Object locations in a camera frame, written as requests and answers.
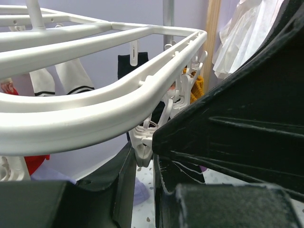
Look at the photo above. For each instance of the lavender hanging shirt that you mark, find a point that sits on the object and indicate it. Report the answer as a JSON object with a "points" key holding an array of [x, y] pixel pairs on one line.
{"points": [[45, 173]]}

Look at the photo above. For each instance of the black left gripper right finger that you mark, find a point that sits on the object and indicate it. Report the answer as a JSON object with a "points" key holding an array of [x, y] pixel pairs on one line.
{"points": [[235, 157]]}

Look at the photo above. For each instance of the white metal rack pole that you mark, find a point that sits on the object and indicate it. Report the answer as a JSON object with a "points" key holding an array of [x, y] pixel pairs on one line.
{"points": [[168, 19]]}

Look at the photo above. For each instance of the white clip sock hanger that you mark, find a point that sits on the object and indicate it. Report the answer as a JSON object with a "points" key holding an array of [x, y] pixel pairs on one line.
{"points": [[46, 125]]}

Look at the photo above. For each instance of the white black-striped hanging sock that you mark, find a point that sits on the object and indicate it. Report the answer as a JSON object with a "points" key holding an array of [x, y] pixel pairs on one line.
{"points": [[72, 76]]}

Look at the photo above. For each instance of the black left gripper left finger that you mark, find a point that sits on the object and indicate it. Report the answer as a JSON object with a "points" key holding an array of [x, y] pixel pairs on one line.
{"points": [[103, 199]]}

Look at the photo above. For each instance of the red hanging sock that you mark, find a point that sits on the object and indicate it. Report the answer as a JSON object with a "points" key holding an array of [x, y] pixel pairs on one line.
{"points": [[32, 162]]}

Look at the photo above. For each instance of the white pleated hanging garment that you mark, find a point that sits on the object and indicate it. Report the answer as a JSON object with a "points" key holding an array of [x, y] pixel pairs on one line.
{"points": [[244, 34]]}

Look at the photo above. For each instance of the white hanger clip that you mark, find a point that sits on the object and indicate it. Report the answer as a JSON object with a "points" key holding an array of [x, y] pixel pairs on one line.
{"points": [[141, 136]]}

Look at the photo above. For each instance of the wooden clothes rack frame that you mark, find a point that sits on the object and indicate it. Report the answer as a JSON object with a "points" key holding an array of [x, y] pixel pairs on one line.
{"points": [[209, 45]]}

